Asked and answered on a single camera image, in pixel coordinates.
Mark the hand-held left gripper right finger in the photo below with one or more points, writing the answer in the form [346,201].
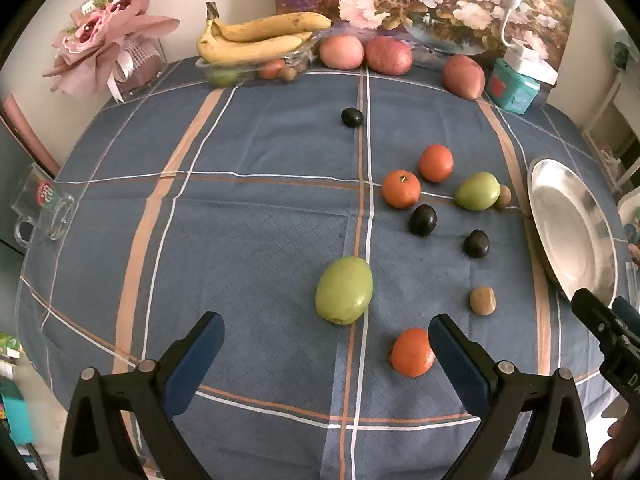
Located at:
[460,365]

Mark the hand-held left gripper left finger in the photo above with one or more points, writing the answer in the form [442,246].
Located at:
[195,365]

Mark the glass mug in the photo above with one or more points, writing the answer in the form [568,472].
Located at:
[42,205]

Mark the small green mango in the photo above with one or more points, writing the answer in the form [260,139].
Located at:
[477,191]

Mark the red fruit in tray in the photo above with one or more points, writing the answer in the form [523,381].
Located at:
[272,69]

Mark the white power adapter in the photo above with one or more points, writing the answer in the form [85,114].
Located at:
[532,65]

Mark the dark avocado middle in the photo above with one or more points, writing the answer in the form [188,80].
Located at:
[423,220]

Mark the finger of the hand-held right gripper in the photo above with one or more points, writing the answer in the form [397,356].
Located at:
[595,312]
[627,312]

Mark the pink red apple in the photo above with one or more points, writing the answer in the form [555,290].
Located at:
[388,56]
[463,76]
[341,52]

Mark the large green mango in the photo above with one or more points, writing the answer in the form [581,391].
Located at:
[344,291]

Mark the pink flower bouquet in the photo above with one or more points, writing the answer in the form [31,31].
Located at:
[100,25]

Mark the dark avocado far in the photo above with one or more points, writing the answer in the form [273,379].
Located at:
[352,117]

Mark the teal box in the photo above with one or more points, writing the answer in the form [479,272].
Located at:
[512,91]

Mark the blue plaid tablecloth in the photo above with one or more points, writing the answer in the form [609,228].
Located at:
[240,240]

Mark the orange tangerine with stem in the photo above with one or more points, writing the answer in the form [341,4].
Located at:
[401,190]

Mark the white rack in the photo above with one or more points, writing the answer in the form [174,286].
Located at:
[617,125]

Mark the silver metal plate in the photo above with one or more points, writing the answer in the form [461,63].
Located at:
[570,230]

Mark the teal carton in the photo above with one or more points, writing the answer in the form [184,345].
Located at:
[12,410]

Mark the clear acrylic box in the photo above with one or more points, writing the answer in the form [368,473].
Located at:
[147,62]

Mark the green fruit in tray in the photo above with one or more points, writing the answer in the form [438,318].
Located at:
[222,76]

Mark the brown kiwi in tray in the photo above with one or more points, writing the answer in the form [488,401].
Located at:
[288,74]

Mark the flower painting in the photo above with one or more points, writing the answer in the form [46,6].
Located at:
[425,0]

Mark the clear plastic fruit tray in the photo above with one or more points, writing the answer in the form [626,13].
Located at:
[300,57]

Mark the dark plum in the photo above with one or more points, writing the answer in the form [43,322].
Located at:
[476,244]

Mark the dark avocado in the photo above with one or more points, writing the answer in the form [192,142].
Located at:
[352,117]
[423,220]

